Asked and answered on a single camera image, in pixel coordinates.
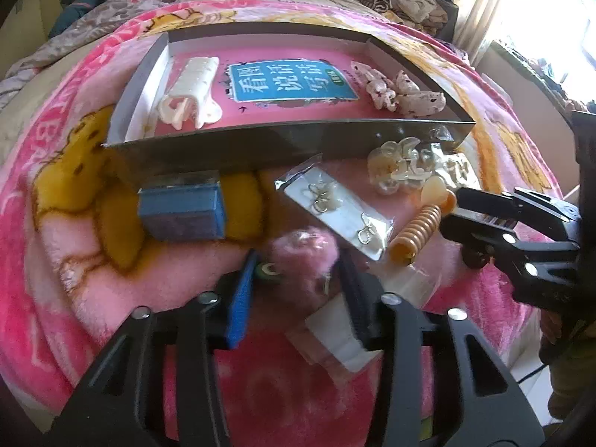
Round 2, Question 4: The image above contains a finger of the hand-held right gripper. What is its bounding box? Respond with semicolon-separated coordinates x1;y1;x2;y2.
455;187;584;243
440;211;584;311

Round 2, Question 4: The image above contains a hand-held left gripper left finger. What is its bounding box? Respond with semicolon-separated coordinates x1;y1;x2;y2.
49;249;260;447

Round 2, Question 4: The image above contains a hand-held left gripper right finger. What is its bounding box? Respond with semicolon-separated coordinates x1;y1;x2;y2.
341;251;544;447

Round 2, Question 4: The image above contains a pink fluffy pompom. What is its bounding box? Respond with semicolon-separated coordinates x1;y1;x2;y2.
265;226;343;310

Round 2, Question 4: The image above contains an orange spiral hair tie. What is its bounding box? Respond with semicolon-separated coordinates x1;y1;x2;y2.
388;204;443;267

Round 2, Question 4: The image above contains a clear earring packet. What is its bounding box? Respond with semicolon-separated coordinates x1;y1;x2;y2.
274;153;397;262

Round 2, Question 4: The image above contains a cream hair clip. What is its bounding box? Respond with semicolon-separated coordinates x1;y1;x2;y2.
420;178;460;216

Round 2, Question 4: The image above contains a clear hair claw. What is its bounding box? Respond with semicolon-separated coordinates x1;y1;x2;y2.
367;136;436;195

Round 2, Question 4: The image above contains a grey cardboard box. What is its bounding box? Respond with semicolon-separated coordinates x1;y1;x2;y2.
102;23;478;187

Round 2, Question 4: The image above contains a person's right forearm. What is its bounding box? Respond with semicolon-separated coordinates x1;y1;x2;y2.
547;335;596;429

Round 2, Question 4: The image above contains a person's right hand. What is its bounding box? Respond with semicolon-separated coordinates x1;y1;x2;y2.
540;310;570;365

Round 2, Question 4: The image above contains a white card packet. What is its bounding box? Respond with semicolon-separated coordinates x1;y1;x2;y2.
285;294;388;374

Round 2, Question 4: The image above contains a blue box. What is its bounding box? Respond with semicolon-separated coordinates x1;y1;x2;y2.
136;171;227;243

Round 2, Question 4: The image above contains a white speckled hair clip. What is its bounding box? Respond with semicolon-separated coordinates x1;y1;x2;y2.
351;60;397;111
393;70;447;118

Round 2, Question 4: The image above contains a window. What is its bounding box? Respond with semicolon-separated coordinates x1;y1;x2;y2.
489;0;596;103

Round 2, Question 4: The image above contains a pink printed blanket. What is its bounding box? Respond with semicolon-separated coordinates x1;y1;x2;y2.
0;0;574;447

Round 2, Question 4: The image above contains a clear plastic packet blue card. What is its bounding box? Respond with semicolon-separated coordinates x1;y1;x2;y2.
168;45;462;132

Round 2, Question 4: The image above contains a cream curtain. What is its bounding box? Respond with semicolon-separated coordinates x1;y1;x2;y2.
453;0;530;70

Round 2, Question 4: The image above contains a white hair claw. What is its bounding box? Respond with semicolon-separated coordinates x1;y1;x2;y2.
157;56;223;130

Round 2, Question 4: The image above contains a lilac floral blanket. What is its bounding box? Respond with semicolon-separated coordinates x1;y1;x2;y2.
0;0;165;109

